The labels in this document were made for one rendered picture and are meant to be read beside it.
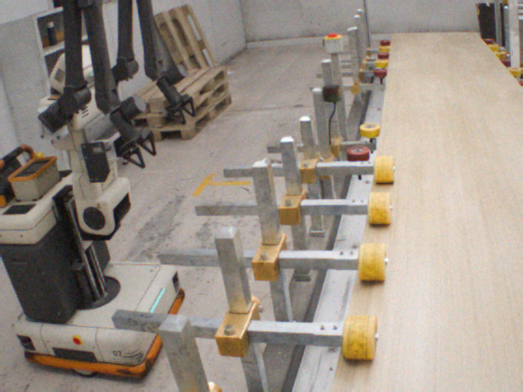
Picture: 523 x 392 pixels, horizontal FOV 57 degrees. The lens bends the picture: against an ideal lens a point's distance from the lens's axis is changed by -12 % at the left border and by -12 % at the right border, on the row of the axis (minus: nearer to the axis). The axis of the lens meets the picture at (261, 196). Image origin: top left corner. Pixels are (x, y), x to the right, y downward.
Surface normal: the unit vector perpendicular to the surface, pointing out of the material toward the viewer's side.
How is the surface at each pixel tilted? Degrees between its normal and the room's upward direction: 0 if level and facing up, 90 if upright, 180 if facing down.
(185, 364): 90
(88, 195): 90
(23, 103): 90
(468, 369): 0
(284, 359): 0
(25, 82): 90
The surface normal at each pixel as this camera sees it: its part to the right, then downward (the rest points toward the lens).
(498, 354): -0.14, -0.90
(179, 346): -0.25, 0.43
